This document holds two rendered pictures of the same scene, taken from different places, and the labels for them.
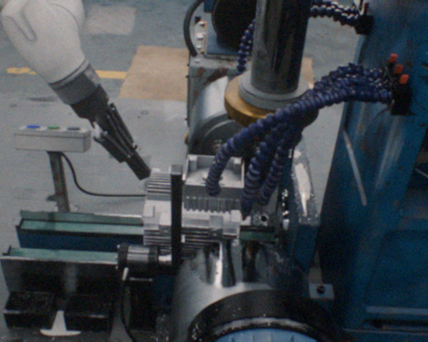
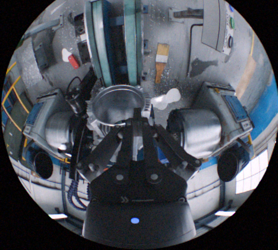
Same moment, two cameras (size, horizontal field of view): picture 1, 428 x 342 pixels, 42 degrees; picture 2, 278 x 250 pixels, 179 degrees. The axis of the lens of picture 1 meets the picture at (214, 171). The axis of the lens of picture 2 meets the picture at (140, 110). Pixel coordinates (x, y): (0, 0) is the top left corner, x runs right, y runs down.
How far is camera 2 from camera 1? 1.20 m
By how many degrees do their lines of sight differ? 66
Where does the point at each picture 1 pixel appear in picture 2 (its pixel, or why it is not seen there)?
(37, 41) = not seen: outside the picture
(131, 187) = (197, 53)
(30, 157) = not seen: hidden behind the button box
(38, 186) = (199, 5)
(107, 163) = not seen: hidden behind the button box
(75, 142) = (211, 37)
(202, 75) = (227, 136)
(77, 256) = (98, 42)
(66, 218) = (137, 20)
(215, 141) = (177, 138)
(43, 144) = (209, 5)
